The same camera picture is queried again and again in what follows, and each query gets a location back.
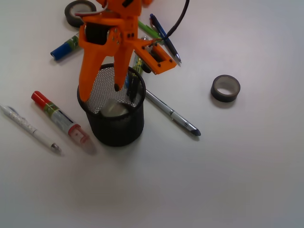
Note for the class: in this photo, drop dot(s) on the small dark tape roll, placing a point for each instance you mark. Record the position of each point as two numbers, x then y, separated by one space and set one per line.
225 88

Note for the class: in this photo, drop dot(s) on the large black tape roll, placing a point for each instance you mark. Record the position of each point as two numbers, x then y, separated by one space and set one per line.
75 7

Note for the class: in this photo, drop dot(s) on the white mechanical pencil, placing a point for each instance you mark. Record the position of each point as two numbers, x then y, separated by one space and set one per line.
37 134

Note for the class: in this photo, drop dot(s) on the dark blue pen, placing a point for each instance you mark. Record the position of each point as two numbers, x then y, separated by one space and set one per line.
156 24

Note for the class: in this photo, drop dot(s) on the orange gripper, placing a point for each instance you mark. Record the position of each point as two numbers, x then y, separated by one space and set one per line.
113 31

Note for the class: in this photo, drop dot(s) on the silver grey gel pen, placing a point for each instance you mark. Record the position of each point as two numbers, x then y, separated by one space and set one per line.
176 117

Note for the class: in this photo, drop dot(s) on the blue board marker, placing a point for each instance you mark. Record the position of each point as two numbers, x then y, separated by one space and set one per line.
66 48

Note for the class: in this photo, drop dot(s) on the black mesh pen holder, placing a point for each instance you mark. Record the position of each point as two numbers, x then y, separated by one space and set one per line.
121 130

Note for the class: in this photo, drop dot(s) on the green board marker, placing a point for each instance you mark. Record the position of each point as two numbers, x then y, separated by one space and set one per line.
139 65

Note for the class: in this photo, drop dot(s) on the red board marker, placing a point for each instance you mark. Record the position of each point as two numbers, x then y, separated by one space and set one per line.
64 122

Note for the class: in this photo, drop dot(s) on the green pen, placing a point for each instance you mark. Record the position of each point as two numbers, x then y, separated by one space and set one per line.
152 32

